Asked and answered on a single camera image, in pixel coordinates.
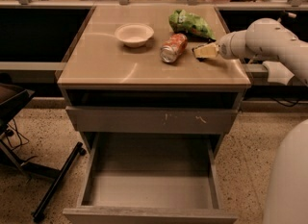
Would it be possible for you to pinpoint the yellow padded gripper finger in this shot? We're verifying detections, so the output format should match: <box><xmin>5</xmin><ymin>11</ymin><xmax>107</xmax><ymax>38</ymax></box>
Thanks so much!
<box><xmin>192</xmin><ymin>42</ymin><xmax>218</xmax><ymax>59</ymax></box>

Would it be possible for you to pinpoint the black rxbar chocolate bar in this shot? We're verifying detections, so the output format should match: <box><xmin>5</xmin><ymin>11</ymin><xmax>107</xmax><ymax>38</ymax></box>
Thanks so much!
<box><xmin>192</xmin><ymin>44</ymin><xmax>212</xmax><ymax>62</ymax></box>

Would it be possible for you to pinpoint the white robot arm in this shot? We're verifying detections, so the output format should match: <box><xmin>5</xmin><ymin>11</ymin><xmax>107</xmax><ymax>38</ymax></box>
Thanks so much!
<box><xmin>193</xmin><ymin>18</ymin><xmax>308</xmax><ymax>224</ymax></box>

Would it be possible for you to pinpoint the white curved robot base part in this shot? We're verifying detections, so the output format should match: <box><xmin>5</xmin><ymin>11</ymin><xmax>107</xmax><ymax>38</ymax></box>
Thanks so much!
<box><xmin>262</xmin><ymin>61</ymin><xmax>294</xmax><ymax>86</ymax></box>

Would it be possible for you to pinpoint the grey drawer cabinet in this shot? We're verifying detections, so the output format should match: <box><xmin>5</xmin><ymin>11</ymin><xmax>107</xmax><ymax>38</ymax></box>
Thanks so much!
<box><xmin>58</xmin><ymin>4</ymin><xmax>250</xmax><ymax>149</ymax></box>

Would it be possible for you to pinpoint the closed top drawer front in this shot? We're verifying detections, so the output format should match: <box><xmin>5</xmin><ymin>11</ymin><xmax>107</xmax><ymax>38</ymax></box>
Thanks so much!
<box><xmin>66</xmin><ymin>106</ymin><xmax>237</xmax><ymax>135</ymax></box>

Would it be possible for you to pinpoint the open middle drawer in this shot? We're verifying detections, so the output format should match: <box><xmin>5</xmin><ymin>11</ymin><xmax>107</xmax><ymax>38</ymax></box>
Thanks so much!
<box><xmin>64</xmin><ymin>133</ymin><xmax>237</xmax><ymax>224</ymax></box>

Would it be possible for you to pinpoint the green chip bag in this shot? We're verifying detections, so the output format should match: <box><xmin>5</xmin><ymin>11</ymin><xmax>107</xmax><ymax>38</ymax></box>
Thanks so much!
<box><xmin>168</xmin><ymin>10</ymin><xmax>216</xmax><ymax>40</ymax></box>

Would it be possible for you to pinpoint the orange soda can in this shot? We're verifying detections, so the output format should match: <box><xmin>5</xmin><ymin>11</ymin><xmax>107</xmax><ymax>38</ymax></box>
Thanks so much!
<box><xmin>160</xmin><ymin>33</ymin><xmax>188</xmax><ymax>63</ymax></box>

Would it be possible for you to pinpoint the white ceramic bowl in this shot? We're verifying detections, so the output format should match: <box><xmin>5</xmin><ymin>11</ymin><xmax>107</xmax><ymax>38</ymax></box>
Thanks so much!
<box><xmin>115</xmin><ymin>23</ymin><xmax>154</xmax><ymax>48</ymax></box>

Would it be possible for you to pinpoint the white rod with black tip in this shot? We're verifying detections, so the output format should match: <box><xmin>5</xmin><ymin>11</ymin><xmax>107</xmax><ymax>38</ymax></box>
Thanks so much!
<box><xmin>278</xmin><ymin>11</ymin><xmax>296</xmax><ymax>22</ymax></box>

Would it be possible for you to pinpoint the black chair with base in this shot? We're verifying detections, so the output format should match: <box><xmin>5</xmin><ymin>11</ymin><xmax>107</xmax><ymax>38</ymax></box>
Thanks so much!
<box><xmin>0</xmin><ymin>74</ymin><xmax>86</xmax><ymax>224</ymax></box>

